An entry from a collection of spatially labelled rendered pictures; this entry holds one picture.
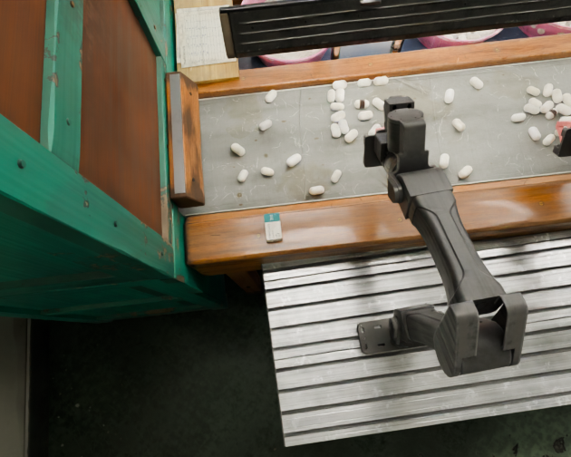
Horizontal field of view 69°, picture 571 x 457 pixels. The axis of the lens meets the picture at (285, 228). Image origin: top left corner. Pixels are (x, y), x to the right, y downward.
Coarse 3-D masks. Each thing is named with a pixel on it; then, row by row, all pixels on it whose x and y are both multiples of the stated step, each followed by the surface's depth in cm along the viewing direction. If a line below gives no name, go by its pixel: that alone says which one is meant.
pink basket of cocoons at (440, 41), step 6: (498, 30) 102; (432, 36) 105; (438, 36) 103; (444, 36) 102; (486, 36) 102; (492, 36) 103; (426, 42) 110; (432, 42) 108; (438, 42) 106; (444, 42) 105; (450, 42) 104; (456, 42) 102; (462, 42) 102; (468, 42) 102; (474, 42) 102; (480, 42) 105
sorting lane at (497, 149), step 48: (240, 96) 103; (288, 96) 103; (384, 96) 102; (432, 96) 102; (480, 96) 101; (528, 96) 101; (240, 144) 100; (288, 144) 99; (336, 144) 99; (432, 144) 98; (480, 144) 98; (528, 144) 98; (240, 192) 96; (288, 192) 96; (336, 192) 96; (384, 192) 95
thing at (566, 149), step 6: (564, 132) 88; (570, 132) 87; (564, 138) 88; (570, 138) 88; (564, 144) 89; (570, 144) 89; (558, 150) 90; (564, 150) 90; (570, 150) 90; (558, 156) 90; (564, 156) 90
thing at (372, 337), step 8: (440, 312) 94; (376, 320) 94; (384, 320) 94; (360, 328) 94; (368, 328) 94; (376, 328) 94; (384, 328) 93; (360, 336) 93; (368, 336) 93; (376, 336) 93; (384, 336) 93; (392, 336) 91; (360, 344) 93; (368, 344) 93; (376, 344) 93; (384, 344) 93; (392, 344) 93; (400, 344) 89; (408, 344) 86; (416, 344) 86; (368, 352) 92; (376, 352) 92
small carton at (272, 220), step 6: (264, 216) 90; (270, 216) 90; (276, 216) 90; (270, 222) 90; (276, 222) 90; (270, 228) 89; (276, 228) 89; (270, 234) 89; (276, 234) 89; (270, 240) 89; (276, 240) 90
